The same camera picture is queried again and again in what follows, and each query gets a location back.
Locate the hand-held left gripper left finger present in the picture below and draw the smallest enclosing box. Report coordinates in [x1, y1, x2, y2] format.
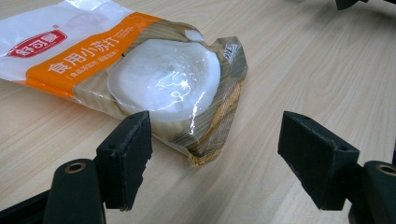
[43, 110, 153, 224]

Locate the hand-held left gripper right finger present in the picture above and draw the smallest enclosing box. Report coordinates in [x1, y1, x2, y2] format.
[277, 110, 396, 224]

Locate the white and orange powder bag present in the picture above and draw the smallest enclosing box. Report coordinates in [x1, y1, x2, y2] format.
[0, 0, 249, 168]

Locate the dark object at table edge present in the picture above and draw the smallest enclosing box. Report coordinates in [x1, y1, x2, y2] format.
[334, 0, 370, 11]

